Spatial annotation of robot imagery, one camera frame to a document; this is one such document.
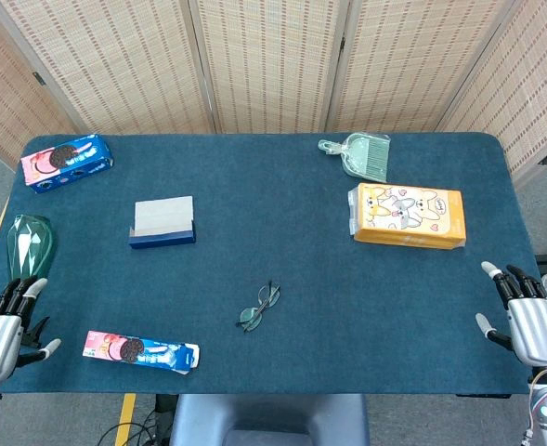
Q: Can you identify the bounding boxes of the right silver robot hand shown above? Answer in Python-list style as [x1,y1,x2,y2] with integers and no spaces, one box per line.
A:
[475,260,547,368]

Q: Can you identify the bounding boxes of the dark blue glasses case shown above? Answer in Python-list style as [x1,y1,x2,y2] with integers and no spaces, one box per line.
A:
[128,195,197,252]

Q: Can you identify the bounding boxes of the dark-framed eyeglasses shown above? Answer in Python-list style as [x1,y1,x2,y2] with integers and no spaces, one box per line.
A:
[235,280,282,334]

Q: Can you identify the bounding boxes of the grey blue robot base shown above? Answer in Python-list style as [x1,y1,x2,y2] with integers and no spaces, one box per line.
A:
[168,393,371,446]

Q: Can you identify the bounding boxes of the green spray bottle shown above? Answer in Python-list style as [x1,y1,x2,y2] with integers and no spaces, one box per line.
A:
[6,214,54,348]

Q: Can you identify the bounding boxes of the opened blue Oreo box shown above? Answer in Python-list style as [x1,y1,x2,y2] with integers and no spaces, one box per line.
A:
[82,330,202,375]

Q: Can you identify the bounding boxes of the orange cartoon tissue pack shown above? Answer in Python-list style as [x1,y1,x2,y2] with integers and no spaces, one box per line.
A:
[347,182,468,251]

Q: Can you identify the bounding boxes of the closed blue Oreo box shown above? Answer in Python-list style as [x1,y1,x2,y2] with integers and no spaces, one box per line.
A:
[20,134,115,195]

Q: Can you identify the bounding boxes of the mint green dustpan brush set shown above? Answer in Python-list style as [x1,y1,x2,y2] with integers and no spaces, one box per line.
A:
[318,133,391,183]

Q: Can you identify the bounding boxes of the teal table cloth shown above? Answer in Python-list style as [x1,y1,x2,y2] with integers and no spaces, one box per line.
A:
[0,133,532,396]

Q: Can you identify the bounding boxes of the bamboo folding screen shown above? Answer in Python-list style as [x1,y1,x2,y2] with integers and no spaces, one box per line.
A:
[0,0,547,187]

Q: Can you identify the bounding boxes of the black floor cables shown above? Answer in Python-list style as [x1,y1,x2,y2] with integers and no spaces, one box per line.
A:
[98,393,181,446]

